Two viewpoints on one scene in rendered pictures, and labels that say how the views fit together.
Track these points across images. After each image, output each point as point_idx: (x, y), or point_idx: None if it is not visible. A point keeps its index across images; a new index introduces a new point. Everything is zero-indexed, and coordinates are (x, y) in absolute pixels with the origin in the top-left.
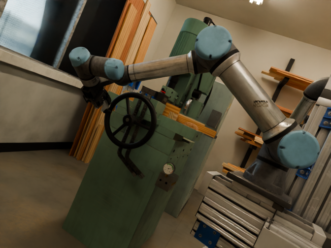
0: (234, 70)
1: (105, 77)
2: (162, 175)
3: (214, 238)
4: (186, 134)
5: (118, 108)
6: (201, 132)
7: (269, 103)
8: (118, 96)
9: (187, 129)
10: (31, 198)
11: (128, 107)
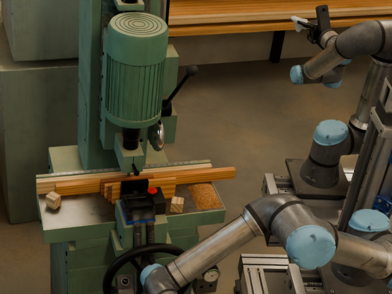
0: (338, 255)
1: None
2: (202, 281)
3: None
4: (213, 220)
5: (80, 242)
6: (212, 181)
7: (374, 256)
8: (118, 266)
9: (212, 214)
10: None
11: (140, 268)
